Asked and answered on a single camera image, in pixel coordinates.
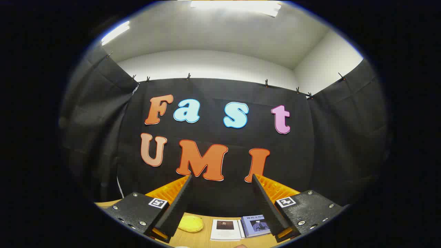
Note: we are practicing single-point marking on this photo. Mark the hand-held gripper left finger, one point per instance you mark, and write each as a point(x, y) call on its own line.
point(177, 210)

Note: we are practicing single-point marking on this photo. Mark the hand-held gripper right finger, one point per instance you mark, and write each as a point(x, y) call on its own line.
point(268, 206)

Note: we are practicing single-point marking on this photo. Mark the blue portrait booklet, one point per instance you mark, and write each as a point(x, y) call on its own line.
point(253, 225)

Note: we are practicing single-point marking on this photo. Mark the yellow textured plush toy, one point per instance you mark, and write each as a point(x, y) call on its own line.
point(191, 224)

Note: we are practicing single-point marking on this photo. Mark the ceiling light panel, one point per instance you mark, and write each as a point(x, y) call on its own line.
point(115, 32)
point(237, 6)

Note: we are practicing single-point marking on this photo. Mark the white portrait booklet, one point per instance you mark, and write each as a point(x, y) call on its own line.
point(225, 234)

